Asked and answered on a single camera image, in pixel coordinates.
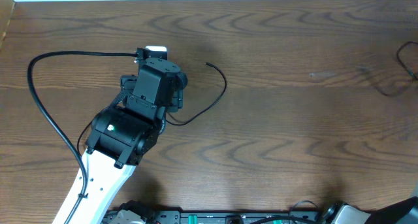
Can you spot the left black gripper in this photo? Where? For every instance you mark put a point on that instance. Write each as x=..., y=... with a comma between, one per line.
x=177, y=100

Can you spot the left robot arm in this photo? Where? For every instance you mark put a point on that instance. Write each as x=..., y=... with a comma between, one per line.
x=121, y=134

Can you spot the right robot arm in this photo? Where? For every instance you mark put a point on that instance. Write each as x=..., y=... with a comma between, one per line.
x=404, y=212

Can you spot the cardboard side panel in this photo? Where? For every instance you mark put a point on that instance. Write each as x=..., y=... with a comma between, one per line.
x=6, y=11

